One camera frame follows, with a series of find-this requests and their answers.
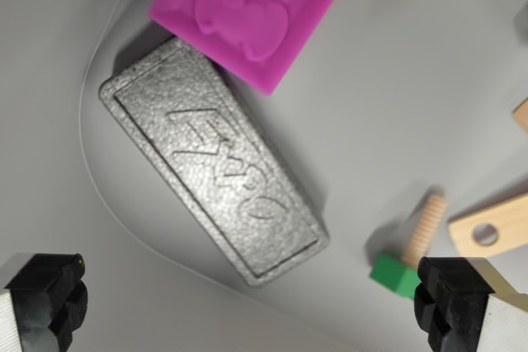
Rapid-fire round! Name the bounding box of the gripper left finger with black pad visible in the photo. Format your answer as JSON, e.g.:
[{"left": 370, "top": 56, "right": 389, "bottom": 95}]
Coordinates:
[{"left": 0, "top": 252, "right": 89, "bottom": 352}]

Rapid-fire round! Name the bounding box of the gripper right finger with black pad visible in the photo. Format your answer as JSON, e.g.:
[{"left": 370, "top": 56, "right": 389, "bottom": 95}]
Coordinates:
[{"left": 413, "top": 256, "right": 528, "bottom": 352}]

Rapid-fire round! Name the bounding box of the green-headed wooden bolt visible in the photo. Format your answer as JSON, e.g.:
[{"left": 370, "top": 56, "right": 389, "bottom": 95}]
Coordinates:
[{"left": 367, "top": 191, "right": 448, "bottom": 301}]

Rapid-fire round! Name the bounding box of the wooden strip with holes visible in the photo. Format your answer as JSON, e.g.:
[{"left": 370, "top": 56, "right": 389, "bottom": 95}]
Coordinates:
[{"left": 447, "top": 190, "right": 528, "bottom": 259}]

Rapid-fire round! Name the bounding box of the grey Expo board eraser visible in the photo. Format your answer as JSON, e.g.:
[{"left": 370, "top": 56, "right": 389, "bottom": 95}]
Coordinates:
[{"left": 97, "top": 35, "right": 332, "bottom": 288}]

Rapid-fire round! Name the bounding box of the magenta embossed rubber block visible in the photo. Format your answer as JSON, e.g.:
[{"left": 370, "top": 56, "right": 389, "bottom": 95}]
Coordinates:
[{"left": 148, "top": 0, "right": 350, "bottom": 96}]

